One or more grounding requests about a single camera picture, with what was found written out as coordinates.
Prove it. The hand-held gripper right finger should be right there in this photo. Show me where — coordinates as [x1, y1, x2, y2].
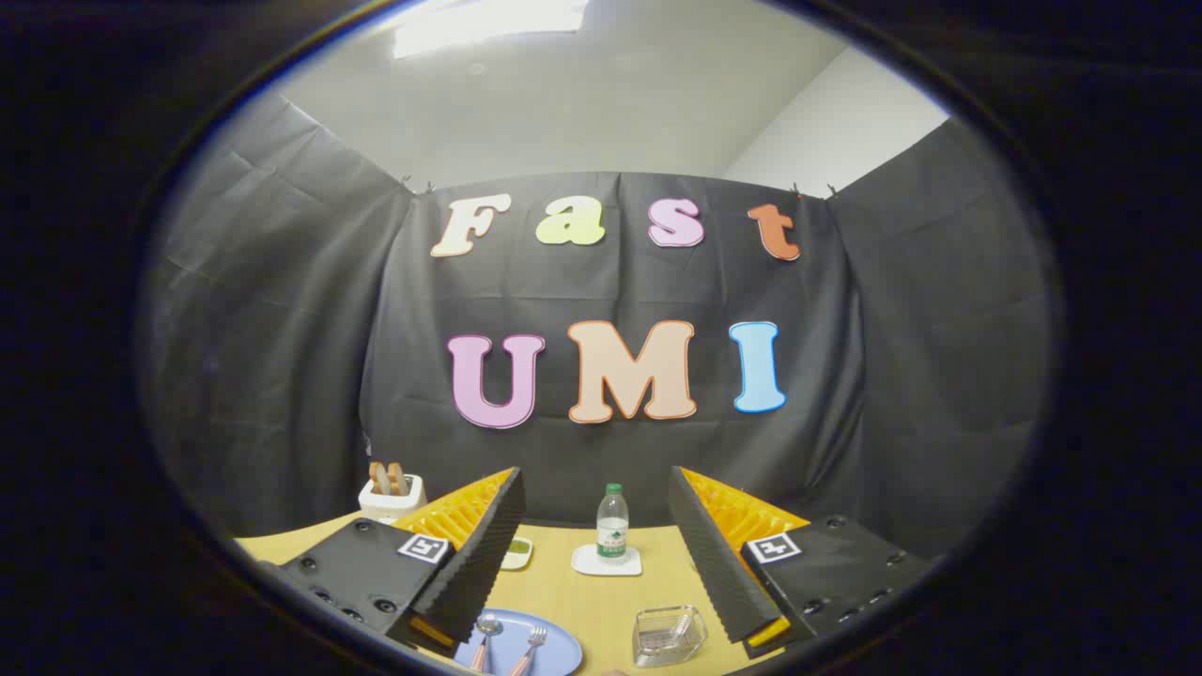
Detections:
[669, 466, 940, 658]

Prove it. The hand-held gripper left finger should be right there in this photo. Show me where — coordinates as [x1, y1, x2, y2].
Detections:
[258, 467, 527, 658]

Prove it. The spoon with red checked handle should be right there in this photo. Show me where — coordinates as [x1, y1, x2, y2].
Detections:
[470, 615, 503, 672]

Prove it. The fork with red checked handle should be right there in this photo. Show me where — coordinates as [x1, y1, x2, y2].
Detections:
[507, 626, 548, 676]

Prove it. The metal drain basket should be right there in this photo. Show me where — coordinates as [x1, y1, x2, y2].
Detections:
[632, 606, 708, 668]

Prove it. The white square coaster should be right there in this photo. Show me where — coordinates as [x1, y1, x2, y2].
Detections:
[571, 545, 643, 577]

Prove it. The white toaster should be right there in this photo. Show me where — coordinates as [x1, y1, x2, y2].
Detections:
[359, 474, 428, 525]

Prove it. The clear water bottle green cap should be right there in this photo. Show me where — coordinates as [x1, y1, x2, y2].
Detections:
[596, 484, 630, 564]

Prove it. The blue round plate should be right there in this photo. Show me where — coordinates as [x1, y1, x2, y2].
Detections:
[454, 608, 583, 676]

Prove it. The ceiling light panel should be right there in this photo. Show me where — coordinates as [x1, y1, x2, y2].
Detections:
[393, 0, 590, 59]

